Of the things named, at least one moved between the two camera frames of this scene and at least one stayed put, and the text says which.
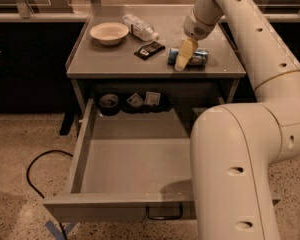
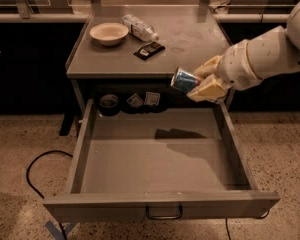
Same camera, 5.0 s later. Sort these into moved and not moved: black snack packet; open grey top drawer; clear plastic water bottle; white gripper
Moved: white gripper
Not moved: black snack packet; clear plastic water bottle; open grey top drawer
